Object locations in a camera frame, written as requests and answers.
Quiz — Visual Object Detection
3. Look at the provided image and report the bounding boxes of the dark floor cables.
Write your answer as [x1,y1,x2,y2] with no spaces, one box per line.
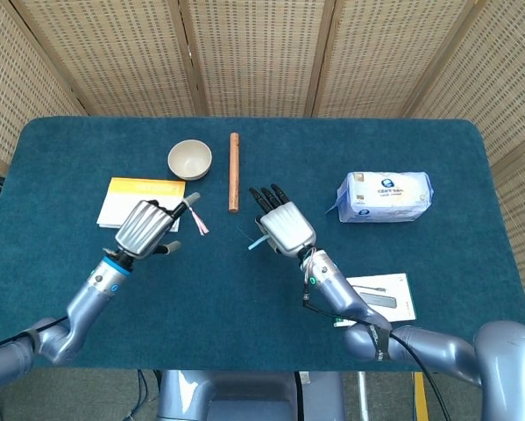
[128,369,159,421]

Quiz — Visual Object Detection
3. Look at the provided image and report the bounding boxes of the pink tassel bookmark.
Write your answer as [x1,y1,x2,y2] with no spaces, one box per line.
[187,204,210,238]

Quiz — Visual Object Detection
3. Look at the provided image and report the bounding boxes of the dark blue tablecloth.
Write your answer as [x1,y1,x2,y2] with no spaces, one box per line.
[0,116,525,374]

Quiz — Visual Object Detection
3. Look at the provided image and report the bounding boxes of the yellow and white notebook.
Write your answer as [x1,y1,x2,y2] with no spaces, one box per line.
[96,176,187,232]

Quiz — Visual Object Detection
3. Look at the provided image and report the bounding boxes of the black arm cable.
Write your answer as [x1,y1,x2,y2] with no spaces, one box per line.
[301,262,450,421]

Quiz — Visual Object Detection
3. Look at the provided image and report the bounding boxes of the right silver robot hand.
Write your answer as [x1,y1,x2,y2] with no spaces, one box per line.
[248,183,317,258]

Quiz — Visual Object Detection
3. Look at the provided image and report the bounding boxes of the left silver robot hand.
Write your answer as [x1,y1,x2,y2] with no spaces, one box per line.
[106,191,201,264]

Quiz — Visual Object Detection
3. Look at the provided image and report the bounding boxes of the woven rattan screen panel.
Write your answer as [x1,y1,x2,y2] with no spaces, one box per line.
[10,0,207,118]
[176,0,337,118]
[0,0,88,175]
[312,0,480,118]
[404,0,525,334]

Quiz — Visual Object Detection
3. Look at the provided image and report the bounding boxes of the white and blue tissue pack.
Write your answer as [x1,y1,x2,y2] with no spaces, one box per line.
[325,170,434,225]

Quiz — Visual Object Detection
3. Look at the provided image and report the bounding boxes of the wooden rolling stick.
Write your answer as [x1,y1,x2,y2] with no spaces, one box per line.
[227,132,241,214]

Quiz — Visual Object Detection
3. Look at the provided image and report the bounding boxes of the grey robot torso base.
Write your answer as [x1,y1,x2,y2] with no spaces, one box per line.
[156,369,346,421]

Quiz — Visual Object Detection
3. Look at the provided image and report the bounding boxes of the beige bowl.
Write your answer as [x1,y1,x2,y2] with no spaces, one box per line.
[167,139,214,182]

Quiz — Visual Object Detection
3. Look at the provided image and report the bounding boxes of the white paper box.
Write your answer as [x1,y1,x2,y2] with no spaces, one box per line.
[331,272,417,328]

